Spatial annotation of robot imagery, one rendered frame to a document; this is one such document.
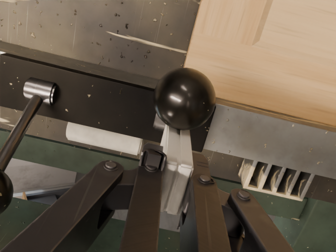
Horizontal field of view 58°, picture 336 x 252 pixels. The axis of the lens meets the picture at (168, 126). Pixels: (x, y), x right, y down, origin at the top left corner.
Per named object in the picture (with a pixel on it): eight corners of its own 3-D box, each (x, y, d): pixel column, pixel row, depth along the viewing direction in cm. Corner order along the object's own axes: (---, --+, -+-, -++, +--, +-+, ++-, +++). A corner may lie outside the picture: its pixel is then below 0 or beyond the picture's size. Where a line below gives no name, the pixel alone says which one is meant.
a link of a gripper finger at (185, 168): (179, 164, 15) (194, 168, 15) (178, 115, 21) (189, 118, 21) (164, 214, 16) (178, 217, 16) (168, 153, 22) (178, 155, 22)
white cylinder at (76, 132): (72, 133, 35) (140, 148, 35) (63, 144, 32) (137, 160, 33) (76, 109, 34) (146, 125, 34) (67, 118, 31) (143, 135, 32)
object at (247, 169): (292, 187, 37) (302, 201, 34) (237, 174, 36) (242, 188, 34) (305, 158, 35) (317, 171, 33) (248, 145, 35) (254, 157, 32)
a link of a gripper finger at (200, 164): (191, 200, 13) (255, 215, 14) (187, 150, 18) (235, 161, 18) (182, 227, 14) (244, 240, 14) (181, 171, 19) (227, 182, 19)
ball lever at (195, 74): (182, 145, 30) (215, 133, 16) (144, 136, 29) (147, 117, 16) (190, 108, 30) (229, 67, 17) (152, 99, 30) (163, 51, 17)
